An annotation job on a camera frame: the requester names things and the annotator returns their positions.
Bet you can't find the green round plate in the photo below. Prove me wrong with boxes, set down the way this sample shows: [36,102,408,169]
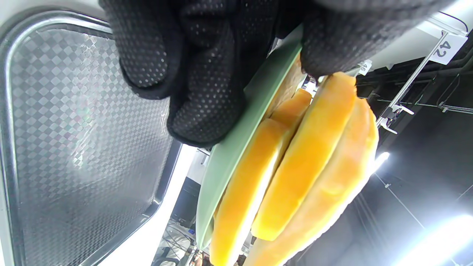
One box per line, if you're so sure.
[195,23,308,252]

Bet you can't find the silver metal workstation frame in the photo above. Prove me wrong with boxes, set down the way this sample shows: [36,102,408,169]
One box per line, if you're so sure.
[374,31,470,135]

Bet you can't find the person's left hand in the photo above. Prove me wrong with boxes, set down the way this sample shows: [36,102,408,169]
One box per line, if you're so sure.
[98,0,456,147]

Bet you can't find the black plastic tray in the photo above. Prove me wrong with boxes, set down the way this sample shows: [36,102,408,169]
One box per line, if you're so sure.
[0,9,184,266]

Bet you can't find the white toast slice orange crust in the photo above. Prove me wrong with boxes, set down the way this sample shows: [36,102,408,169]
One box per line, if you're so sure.
[251,71,358,241]
[269,88,313,130]
[242,97,380,266]
[209,117,293,266]

